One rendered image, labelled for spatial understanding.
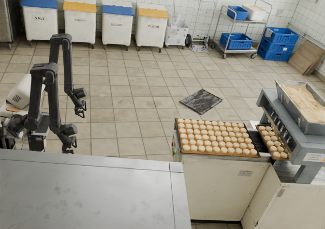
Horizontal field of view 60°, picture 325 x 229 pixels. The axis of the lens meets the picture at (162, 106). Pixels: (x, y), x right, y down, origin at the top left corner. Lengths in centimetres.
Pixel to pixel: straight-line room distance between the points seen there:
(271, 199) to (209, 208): 56
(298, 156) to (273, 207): 55
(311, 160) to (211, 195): 82
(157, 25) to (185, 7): 98
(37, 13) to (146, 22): 183
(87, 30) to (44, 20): 71
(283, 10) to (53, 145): 567
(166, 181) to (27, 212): 25
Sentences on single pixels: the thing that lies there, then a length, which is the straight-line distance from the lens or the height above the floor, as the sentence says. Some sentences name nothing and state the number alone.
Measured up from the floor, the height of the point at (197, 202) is 33.
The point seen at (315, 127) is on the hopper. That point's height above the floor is 127.
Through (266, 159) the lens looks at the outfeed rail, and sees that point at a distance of 230.
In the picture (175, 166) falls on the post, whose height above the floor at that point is 182.
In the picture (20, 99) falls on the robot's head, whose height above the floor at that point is 118.
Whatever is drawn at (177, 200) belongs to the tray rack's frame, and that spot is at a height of 182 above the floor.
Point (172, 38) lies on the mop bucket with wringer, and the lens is 584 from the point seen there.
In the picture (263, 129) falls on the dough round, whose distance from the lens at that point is 250.
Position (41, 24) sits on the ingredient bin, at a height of 40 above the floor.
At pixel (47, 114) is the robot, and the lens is 225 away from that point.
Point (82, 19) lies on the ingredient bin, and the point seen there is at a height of 55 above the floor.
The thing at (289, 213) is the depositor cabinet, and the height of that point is 48.
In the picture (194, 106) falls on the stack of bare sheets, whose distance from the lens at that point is 417.
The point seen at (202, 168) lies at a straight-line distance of 220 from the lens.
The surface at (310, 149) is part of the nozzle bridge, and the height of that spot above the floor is 116.
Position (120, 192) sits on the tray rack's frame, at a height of 182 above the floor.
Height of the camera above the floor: 226
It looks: 34 degrees down
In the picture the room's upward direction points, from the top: 11 degrees clockwise
